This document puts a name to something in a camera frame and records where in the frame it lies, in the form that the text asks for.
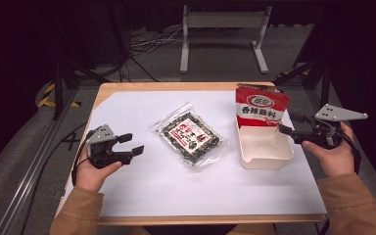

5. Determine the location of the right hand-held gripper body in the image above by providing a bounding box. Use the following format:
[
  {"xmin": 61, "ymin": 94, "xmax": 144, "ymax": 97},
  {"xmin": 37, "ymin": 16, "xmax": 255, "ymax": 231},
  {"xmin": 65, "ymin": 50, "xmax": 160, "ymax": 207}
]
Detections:
[{"xmin": 301, "ymin": 103, "xmax": 369, "ymax": 151}]

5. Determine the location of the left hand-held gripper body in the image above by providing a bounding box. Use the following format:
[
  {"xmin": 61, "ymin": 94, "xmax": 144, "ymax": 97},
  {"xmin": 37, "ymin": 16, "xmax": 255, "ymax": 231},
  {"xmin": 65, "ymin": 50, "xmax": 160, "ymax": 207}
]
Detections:
[{"xmin": 85, "ymin": 123, "xmax": 134, "ymax": 169}]

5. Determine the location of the cream plastic box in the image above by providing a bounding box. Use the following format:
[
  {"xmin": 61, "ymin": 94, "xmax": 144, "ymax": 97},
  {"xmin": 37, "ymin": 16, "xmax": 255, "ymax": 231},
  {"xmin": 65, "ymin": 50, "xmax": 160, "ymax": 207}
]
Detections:
[{"xmin": 236, "ymin": 116, "xmax": 296, "ymax": 170}]

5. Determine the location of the red seasoning packet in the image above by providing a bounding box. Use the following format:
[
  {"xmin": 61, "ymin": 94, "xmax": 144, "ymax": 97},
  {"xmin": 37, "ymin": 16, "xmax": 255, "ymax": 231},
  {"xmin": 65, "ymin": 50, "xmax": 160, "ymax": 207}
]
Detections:
[{"xmin": 235, "ymin": 83, "xmax": 290, "ymax": 129}]

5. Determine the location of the person's right hand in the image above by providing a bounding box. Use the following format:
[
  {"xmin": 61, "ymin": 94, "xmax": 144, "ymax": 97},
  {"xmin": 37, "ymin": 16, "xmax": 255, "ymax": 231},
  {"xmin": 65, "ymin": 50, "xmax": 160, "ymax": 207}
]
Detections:
[{"xmin": 301, "ymin": 121, "xmax": 356, "ymax": 178}]

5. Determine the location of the person's left hand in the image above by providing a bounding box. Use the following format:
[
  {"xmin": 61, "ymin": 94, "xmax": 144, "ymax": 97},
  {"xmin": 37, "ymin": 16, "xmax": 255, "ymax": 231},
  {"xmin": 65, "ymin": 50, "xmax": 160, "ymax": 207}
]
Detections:
[{"xmin": 74, "ymin": 152, "xmax": 123, "ymax": 193}]

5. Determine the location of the white paper sheet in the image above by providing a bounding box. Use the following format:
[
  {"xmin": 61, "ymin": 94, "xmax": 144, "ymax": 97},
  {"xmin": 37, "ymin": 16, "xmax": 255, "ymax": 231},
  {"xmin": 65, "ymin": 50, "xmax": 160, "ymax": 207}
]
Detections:
[{"xmin": 57, "ymin": 90, "xmax": 328, "ymax": 218}]

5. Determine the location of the black tripod stand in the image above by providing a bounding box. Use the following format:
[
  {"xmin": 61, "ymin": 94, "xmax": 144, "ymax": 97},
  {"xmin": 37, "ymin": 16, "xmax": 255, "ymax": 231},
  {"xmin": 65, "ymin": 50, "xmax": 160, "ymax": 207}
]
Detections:
[
  {"xmin": 273, "ymin": 58, "xmax": 333, "ymax": 109},
  {"xmin": 52, "ymin": 57, "xmax": 112, "ymax": 120}
]

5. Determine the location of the clear bag of dried vegetables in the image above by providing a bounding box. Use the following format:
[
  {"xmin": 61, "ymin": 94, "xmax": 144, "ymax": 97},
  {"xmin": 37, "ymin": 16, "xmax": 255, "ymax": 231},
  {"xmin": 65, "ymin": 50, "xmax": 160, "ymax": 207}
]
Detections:
[{"xmin": 150, "ymin": 102, "xmax": 231, "ymax": 171}]

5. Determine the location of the yellow and black hazard tape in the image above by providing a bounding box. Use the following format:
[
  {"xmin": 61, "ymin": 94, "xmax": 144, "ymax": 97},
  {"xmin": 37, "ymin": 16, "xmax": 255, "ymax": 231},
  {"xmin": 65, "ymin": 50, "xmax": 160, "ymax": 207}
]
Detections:
[{"xmin": 37, "ymin": 82, "xmax": 81, "ymax": 109}]

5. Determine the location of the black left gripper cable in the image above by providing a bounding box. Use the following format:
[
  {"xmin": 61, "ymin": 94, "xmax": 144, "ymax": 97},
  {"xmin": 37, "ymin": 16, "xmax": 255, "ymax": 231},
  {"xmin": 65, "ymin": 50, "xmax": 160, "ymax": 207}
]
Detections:
[{"xmin": 70, "ymin": 130, "xmax": 94, "ymax": 187}]

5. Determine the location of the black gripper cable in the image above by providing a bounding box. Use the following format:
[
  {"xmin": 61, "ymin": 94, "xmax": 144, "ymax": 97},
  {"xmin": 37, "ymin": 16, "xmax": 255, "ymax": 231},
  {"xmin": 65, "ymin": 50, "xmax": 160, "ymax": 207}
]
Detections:
[
  {"xmin": 336, "ymin": 129, "xmax": 363, "ymax": 174},
  {"xmin": 70, "ymin": 130, "xmax": 94, "ymax": 187}
]

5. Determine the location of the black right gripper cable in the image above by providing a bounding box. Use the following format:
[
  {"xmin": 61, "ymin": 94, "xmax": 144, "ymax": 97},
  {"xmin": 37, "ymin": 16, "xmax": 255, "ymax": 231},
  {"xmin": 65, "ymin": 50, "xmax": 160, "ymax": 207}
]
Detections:
[{"xmin": 336, "ymin": 129, "xmax": 363, "ymax": 174}]

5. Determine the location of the aluminium floor rail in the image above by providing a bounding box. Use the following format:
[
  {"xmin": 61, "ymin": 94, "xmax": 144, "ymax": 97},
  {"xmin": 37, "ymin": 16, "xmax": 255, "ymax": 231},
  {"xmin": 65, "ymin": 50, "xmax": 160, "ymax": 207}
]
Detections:
[{"xmin": 0, "ymin": 87, "xmax": 80, "ymax": 235}]

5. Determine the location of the bundle of floor cables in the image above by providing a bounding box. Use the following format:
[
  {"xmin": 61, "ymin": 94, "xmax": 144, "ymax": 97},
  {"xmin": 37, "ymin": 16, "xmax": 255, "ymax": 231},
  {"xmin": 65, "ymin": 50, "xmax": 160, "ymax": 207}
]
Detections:
[{"xmin": 117, "ymin": 26, "xmax": 184, "ymax": 82}]

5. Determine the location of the white metal stand frame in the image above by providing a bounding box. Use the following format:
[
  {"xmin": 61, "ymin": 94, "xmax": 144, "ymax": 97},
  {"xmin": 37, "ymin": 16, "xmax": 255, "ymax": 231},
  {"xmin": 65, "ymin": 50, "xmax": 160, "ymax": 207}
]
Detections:
[{"xmin": 179, "ymin": 4, "xmax": 273, "ymax": 74}]

